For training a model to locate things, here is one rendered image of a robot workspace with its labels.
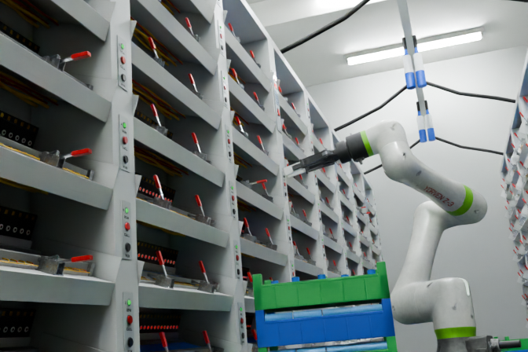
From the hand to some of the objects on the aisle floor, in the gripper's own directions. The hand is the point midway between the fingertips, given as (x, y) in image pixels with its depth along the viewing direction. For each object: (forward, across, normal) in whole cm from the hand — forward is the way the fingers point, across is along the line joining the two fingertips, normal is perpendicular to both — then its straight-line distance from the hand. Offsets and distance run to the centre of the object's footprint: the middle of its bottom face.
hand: (293, 170), depth 224 cm
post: (+44, +47, -90) cm, 111 cm away
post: (+45, -93, -90) cm, 137 cm away
